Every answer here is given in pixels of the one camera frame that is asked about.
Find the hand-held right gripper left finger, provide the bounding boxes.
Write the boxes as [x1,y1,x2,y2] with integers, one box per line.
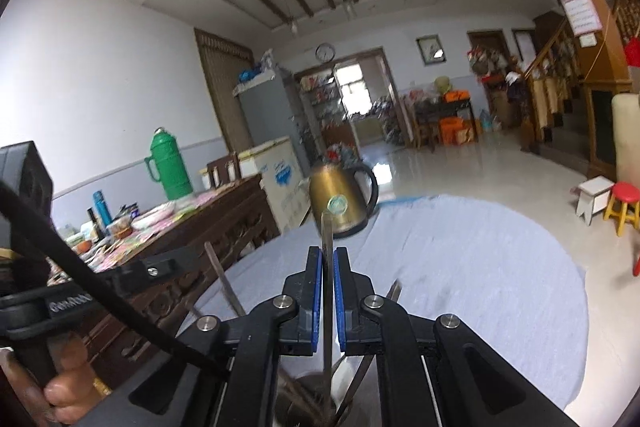
[115,247,322,427]

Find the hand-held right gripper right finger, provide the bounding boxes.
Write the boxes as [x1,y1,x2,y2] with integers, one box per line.
[333,247,576,427]

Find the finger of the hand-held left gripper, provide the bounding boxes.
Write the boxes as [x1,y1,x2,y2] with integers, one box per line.
[100,258,179,303]

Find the long white plastic spoon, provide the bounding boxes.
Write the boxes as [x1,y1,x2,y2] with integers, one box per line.
[332,353,362,404]

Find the metal utensil holder cup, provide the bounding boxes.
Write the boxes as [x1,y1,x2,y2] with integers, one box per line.
[272,367,383,427]

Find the person's left hand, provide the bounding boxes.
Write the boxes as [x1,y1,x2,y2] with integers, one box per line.
[0,332,114,427]

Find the pink floral mat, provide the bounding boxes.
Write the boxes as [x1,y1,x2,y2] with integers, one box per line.
[60,184,248,273]

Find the blue bottle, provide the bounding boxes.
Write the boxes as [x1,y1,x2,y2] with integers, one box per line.
[92,190,114,228]

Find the carved wooden sideboard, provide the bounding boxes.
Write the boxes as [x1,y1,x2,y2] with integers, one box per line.
[47,173,282,392]

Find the green thermos flask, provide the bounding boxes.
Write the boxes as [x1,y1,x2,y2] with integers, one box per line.
[144,127,194,202]

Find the bronze electric kettle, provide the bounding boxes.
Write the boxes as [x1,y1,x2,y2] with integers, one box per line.
[308,159,380,241]

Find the white chest freezer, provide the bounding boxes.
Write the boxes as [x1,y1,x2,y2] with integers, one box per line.
[237,135,312,234]

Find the wooden chair with slatted back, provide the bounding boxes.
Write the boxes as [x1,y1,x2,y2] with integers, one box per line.
[206,151,241,190]

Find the grey tablecloth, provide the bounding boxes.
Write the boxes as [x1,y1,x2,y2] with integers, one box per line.
[177,194,590,414]

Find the grey refrigerator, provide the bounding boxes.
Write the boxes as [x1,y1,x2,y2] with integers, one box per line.
[232,67,322,158]

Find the brown door curtain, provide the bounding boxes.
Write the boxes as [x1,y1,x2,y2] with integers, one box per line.
[193,27,256,156]

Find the orange carton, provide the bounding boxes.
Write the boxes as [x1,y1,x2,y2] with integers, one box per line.
[438,117,464,144]

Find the dark wooden side table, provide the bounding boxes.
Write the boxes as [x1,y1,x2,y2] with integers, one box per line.
[411,99,479,154]

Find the framed picture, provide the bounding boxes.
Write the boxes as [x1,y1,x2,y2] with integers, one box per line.
[415,34,446,67]

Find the small white stool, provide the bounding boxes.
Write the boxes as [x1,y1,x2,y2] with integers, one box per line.
[569,175,617,227]

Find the wooden stair railing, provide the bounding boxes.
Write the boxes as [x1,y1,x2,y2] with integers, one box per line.
[516,0,640,144]

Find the red and yellow stool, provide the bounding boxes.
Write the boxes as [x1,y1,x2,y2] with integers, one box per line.
[602,181,640,238]

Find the beige leather armchair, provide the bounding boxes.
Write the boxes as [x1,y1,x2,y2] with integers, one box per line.
[610,92,640,188]

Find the black cable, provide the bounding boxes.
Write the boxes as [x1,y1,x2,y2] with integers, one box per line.
[0,179,234,379]

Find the hanging bags on wall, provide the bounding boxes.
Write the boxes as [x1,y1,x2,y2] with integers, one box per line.
[466,46,507,76]

